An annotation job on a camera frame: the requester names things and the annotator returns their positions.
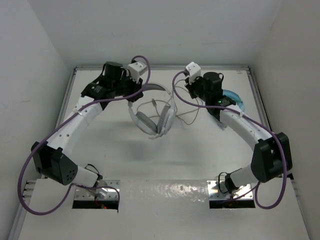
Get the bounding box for grey headphone cable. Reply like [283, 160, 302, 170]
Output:
[136, 84, 201, 126]

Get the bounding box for white grey headphones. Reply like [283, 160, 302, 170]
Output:
[128, 83, 177, 139]

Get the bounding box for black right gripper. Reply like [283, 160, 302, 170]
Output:
[185, 73, 211, 102]

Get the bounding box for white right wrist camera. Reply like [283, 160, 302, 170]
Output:
[185, 61, 202, 85]

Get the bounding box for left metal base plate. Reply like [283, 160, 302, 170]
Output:
[74, 180, 120, 201]

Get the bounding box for metal base plate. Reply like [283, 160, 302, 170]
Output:
[74, 180, 120, 201]
[206, 179, 254, 201]

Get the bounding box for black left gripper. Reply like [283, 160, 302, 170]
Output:
[111, 71, 142, 102]

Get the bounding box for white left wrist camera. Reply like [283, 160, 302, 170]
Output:
[127, 61, 148, 83]

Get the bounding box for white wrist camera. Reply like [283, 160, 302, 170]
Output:
[185, 61, 202, 85]
[127, 61, 148, 83]

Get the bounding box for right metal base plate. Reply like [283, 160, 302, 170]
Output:
[206, 179, 254, 201]

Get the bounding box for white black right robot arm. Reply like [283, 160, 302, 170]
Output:
[185, 72, 293, 194]

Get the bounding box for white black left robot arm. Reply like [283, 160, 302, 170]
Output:
[31, 60, 149, 188]

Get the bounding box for light blue headphones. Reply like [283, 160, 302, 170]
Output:
[223, 89, 246, 112]

